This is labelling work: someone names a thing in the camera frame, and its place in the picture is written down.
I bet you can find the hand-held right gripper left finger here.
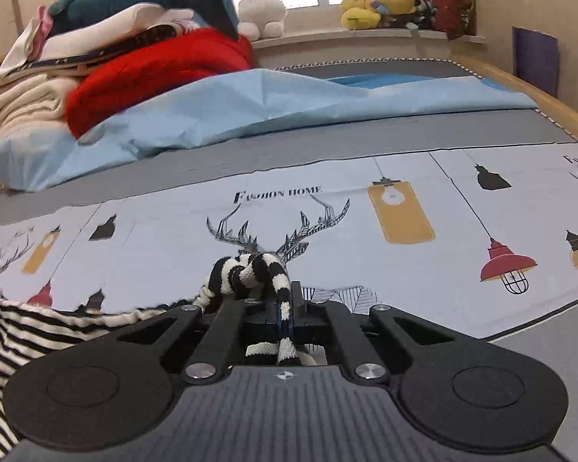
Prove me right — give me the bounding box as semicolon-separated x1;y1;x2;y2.
119;298;286;385

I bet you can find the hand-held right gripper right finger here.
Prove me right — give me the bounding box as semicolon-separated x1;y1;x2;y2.
289;280;454;386

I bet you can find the black white striped garment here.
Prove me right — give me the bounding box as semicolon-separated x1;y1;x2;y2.
0;253;319;462

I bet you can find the white folded clothes, dark trim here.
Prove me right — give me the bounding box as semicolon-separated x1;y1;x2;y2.
0;4;208;90

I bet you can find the printed bed sheet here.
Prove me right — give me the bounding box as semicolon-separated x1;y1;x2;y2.
0;106;578;462

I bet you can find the light blue sheet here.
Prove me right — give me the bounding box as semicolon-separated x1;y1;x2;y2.
0;68;540;191

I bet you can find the bright blue sheet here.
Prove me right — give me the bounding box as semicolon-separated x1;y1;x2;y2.
325;74;504;91

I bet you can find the red knit cloth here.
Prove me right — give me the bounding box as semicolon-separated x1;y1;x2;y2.
66;28;256;139

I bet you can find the windowsill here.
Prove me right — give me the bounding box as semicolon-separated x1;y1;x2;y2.
250;26;487;51

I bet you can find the white plush toy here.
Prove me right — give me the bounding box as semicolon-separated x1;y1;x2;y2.
237;0;288;42

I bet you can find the yellow duck plush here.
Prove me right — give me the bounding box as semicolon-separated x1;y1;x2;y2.
341;0;381;30

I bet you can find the yellow bear plush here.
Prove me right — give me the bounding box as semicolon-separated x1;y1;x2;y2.
371;0;417;28

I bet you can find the black white panda plush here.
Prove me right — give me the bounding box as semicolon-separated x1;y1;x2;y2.
412;0;437;30

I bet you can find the cream folded blanket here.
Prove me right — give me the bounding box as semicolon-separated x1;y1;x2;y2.
0;76;80;142

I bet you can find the dark red cushion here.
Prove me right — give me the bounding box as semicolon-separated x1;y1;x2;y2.
428;0;477;40

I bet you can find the purple board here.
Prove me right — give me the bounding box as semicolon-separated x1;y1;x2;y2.
512;26;560;98

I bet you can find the dark teal shark plush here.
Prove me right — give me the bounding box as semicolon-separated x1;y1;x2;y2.
48;0;254;42

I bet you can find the pink cloth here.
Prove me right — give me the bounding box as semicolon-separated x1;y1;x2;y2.
29;6;54;54

